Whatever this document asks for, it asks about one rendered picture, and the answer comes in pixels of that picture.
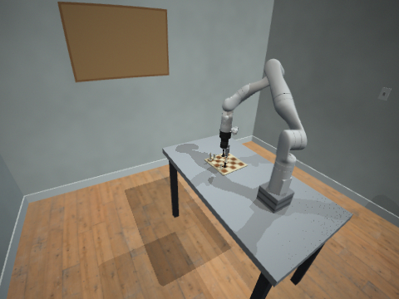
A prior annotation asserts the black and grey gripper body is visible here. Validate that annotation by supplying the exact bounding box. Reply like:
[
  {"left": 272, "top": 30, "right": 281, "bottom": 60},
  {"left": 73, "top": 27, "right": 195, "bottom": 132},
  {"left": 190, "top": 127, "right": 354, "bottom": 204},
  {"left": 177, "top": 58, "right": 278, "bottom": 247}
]
[{"left": 219, "top": 124, "right": 239, "bottom": 149}]

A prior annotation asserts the chessboard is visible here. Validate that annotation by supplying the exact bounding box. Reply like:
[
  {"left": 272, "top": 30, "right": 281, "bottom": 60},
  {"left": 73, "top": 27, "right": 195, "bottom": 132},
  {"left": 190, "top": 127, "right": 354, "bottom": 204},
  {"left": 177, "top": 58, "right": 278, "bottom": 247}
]
[{"left": 205, "top": 153, "right": 248, "bottom": 175}]

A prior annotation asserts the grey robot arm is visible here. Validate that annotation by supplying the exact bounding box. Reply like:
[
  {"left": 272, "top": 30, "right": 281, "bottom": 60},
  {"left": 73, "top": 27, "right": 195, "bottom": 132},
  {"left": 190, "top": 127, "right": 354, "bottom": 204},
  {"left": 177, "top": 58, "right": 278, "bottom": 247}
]
[{"left": 221, "top": 59, "right": 307, "bottom": 196}]

